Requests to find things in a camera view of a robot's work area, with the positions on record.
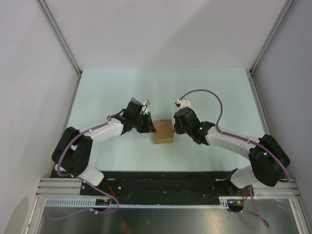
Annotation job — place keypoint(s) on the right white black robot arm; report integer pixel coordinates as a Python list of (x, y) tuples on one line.
[(268, 161)]

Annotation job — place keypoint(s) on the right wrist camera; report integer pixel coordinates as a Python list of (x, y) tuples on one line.
[(183, 103)]

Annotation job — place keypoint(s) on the brown cardboard express box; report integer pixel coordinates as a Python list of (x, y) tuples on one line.
[(164, 131)]

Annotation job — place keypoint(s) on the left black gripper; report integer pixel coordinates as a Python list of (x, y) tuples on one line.
[(148, 127)]

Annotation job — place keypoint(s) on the aluminium corner post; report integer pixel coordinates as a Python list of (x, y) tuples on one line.
[(273, 33), (45, 9)]

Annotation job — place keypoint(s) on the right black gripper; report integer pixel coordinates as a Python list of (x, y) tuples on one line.
[(178, 131)]

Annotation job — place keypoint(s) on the right aluminium side rail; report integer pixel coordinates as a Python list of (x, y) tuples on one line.
[(259, 103)]

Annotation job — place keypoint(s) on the right aluminium corner post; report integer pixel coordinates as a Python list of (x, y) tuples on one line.
[(273, 33)]

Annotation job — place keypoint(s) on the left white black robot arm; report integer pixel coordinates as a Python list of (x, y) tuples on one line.
[(72, 153)]

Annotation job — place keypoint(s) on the aluminium front rail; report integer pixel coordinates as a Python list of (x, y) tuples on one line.
[(71, 187)]

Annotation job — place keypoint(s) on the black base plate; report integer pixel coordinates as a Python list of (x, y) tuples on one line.
[(170, 188)]

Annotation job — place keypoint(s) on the left aluminium corner post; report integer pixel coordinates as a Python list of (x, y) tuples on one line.
[(45, 9)]

